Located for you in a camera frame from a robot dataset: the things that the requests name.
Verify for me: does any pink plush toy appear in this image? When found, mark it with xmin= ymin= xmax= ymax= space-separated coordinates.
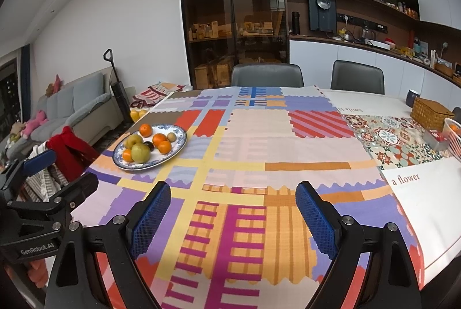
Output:
xmin=21 ymin=110 xmax=50 ymax=137

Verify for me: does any white plastic basket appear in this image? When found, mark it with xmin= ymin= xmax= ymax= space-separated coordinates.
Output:
xmin=444 ymin=118 xmax=461 ymax=163

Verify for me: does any grey sofa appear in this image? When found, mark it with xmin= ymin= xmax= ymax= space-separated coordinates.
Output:
xmin=5 ymin=66 xmax=124 ymax=159

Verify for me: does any grey striped cloth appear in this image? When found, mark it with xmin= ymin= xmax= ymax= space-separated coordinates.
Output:
xmin=23 ymin=145 xmax=69 ymax=204

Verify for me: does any white sideboard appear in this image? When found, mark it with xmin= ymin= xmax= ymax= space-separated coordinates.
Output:
xmin=289 ymin=36 xmax=461 ymax=105

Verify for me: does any colourful patchwork table mat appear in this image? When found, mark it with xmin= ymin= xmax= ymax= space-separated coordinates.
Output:
xmin=70 ymin=86 xmax=426 ymax=309

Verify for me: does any wicker basket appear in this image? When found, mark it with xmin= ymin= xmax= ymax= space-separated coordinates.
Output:
xmin=411 ymin=97 xmax=455 ymax=133

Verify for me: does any dark glass display cabinet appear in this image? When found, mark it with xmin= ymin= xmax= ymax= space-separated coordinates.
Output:
xmin=176 ymin=0 xmax=291 ymax=90

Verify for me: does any floral patterned table runner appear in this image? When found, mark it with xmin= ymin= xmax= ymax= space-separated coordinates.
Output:
xmin=342 ymin=112 xmax=459 ymax=166

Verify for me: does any red cloth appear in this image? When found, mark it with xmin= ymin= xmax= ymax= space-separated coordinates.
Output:
xmin=47 ymin=126 xmax=100 ymax=182

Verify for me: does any black upright vacuum cleaner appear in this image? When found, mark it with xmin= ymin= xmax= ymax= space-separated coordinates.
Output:
xmin=103 ymin=49 xmax=135 ymax=124

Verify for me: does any red box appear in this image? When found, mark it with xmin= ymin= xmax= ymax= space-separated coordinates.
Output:
xmin=423 ymin=129 xmax=449 ymax=152

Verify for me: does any black wall appliance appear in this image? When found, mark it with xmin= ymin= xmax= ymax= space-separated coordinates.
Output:
xmin=308 ymin=0 xmax=338 ymax=32

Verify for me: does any red striped apron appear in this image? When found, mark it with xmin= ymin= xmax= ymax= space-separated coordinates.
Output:
xmin=130 ymin=82 xmax=192 ymax=108

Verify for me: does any dark blue mug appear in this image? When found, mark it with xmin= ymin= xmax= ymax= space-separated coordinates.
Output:
xmin=406 ymin=89 xmax=422 ymax=108

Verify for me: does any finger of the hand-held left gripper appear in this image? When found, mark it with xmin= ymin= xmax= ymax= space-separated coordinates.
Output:
xmin=0 ymin=149 xmax=58 ymax=199
xmin=6 ymin=172 xmax=99 ymax=224

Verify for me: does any blue and white plate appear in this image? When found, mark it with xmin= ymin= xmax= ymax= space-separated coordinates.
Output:
xmin=112 ymin=123 xmax=188 ymax=171

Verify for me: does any person's left hand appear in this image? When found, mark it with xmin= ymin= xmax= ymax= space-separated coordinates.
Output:
xmin=27 ymin=259 xmax=50 ymax=290

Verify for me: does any green pear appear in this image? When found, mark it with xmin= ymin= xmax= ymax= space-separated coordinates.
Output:
xmin=124 ymin=133 xmax=144 ymax=148
xmin=131 ymin=143 xmax=151 ymax=163

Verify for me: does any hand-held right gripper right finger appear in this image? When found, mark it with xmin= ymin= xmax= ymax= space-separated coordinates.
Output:
xmin=295 ymin=181 xmax=423 ymax=309

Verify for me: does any grey dining chair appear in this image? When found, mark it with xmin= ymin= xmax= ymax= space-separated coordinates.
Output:
xmin=230 ymin=63 xmax=305 ymax=88
xmin=330 ymin=60 xmax=385 ymax=95

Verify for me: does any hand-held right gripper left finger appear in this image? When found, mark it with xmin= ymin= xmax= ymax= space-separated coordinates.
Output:
xmin=44 ymin=181 xmax=172 ymax=309

